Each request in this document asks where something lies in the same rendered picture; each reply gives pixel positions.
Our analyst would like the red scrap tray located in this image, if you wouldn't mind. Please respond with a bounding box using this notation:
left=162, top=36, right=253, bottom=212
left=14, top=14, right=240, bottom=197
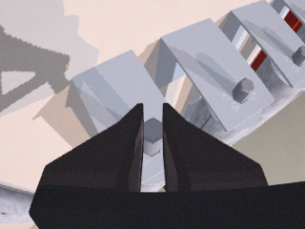
left=251, top=10, right=302, bottom=71

